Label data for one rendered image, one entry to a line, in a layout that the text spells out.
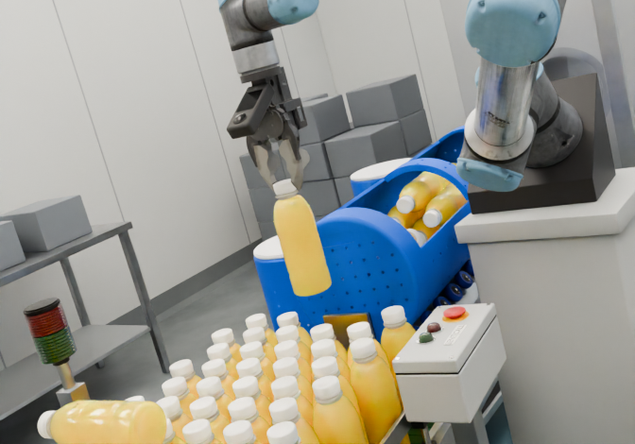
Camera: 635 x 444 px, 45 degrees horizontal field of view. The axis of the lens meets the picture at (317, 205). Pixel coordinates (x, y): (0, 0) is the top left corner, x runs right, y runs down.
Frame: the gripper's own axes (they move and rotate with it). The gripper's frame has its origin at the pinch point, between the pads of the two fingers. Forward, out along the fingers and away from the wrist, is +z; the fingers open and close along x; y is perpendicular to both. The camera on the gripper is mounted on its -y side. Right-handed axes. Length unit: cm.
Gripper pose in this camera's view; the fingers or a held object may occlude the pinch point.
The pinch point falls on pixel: (283, 185)
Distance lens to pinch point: 134.2
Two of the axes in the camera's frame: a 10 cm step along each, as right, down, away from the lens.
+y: 4.6, -3.0, 8.4
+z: 2.5, 9.5, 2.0
